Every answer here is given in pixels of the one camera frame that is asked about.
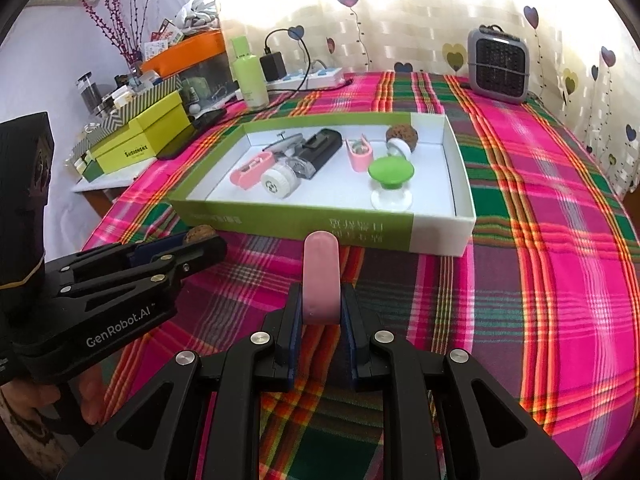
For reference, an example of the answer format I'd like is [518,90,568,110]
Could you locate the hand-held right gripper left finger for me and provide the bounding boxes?
[57,285,306,480]

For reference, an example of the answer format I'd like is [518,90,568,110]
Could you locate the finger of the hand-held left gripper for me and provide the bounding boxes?
[45,234,228,306]
[45,238,188,275]

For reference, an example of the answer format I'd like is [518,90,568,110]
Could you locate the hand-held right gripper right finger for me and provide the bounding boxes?
[340,282,583,480]

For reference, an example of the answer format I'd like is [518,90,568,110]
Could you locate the brown walnut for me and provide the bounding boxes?
[182,227,218,247]
[385,125,418,148]

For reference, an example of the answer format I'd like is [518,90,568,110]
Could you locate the pink oblong case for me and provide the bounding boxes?
[303,230,342,326]

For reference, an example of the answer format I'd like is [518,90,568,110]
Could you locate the pink clip jaws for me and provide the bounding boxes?
[229,152,275,192]

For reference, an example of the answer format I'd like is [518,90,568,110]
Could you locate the white round container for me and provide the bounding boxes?
[260,162,296,198]

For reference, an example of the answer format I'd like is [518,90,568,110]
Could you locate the green white cardboard box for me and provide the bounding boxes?
[167,112,477,258]

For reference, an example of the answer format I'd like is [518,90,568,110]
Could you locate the black round button device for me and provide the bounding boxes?
[262,131,307,158]

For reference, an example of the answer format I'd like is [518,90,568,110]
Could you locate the black rectangular device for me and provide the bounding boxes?
[282,128,343,181]

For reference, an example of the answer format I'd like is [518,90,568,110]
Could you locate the green lid white bottle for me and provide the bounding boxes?
[367,156,416,211]

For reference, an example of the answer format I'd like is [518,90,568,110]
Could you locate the pink plastic clip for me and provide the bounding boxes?
[346,133,373,173]

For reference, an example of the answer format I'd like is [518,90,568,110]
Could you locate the person's left forearm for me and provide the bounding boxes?
[0,385,66,461]

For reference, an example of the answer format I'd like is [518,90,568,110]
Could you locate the person's left hand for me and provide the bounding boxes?
[75,362,108,427]

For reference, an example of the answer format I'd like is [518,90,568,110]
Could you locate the white side table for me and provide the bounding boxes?
[70,170,131,206]

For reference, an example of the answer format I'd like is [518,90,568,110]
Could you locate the dark green small box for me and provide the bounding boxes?
[81,157,107,184]

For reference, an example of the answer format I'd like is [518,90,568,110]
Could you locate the black smartphone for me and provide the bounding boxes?
[157,108,228,161]

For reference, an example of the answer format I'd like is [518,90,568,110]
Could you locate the yellow-green shoebox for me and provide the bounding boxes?
[92,90,197,176]

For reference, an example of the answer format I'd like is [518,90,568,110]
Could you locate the grey chevron patterned box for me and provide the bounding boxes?
[70,74,183,158]

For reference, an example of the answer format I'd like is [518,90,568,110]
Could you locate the dark glass jar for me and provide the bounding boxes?
[76,72,103,113]

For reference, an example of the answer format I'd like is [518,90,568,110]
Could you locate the light green lotion bottle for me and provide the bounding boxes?
[229,36,269,109]

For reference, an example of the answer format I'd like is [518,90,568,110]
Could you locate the pink green plaid blanket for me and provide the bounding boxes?
[80,70,640,480]

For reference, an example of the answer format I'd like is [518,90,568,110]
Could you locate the black power adapter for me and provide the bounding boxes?
[261,53,287,81]

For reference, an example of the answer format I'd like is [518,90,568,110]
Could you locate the clear bin with orange lid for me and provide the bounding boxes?
[140,29,236,106]

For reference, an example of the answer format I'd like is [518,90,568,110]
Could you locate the printed paper cards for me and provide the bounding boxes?
[144,20,185,58]

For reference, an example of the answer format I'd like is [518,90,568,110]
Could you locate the white power strip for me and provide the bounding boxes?
[265,66,346,93]

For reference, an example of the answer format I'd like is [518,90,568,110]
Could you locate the purple flower branches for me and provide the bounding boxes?
[75,0,161,68]

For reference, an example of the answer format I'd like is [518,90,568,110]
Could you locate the white patterned bag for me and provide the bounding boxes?
[175,0,222,38]

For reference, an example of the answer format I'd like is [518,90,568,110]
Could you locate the grey small heater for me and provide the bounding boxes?
[466,25,531,106]

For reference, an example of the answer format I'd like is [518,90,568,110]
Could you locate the heart print curtain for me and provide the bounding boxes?
[200,0,640,201]

